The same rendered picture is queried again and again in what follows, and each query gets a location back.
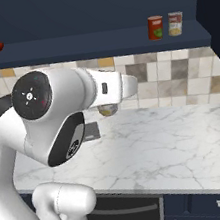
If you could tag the pale can with yellow print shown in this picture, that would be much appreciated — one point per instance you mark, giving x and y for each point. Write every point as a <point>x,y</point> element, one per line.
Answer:
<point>175,23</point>

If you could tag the dark blue cupboard door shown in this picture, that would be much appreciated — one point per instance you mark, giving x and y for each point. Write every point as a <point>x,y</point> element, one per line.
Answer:
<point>176,210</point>

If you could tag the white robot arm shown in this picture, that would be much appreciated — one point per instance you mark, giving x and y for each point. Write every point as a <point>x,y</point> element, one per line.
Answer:
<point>56,100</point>

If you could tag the dark grey flat square block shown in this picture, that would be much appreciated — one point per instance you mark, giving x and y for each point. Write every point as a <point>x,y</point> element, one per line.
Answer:
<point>91,132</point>

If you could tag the red can with green print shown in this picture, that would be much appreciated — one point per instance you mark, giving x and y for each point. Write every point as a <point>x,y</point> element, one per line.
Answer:
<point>155,27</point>

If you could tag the dark blue cabinet door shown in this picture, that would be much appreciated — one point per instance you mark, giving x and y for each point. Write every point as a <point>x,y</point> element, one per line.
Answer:
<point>214,13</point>

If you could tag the dark blue open cabinet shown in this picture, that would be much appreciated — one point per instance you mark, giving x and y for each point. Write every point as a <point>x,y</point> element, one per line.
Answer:
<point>94,23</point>

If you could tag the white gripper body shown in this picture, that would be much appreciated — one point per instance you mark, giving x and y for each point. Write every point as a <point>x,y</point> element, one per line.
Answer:
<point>130,85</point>

